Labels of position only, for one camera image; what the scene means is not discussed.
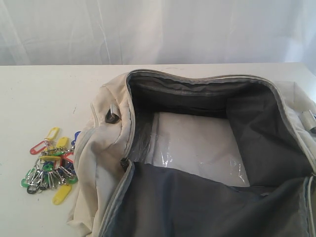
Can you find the beige fabric duffel bag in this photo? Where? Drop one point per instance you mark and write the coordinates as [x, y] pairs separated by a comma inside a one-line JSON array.
[[119, 194]]

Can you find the blue key tag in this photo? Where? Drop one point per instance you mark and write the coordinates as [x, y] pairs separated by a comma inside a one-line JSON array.
[[76, 134]]

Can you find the yellow key tag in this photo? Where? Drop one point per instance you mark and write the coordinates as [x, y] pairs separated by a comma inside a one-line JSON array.
[[52, 133], [61, 194], [62, 143]]

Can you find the red key tag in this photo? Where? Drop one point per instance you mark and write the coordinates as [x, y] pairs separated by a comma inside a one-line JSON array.
[[37, 148]]

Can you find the green key tag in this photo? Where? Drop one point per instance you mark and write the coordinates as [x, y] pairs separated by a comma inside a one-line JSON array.
[[28, 180]]

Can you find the white backdrop curtain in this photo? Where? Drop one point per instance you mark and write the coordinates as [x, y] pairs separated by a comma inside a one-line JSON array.
[[101, 32]]

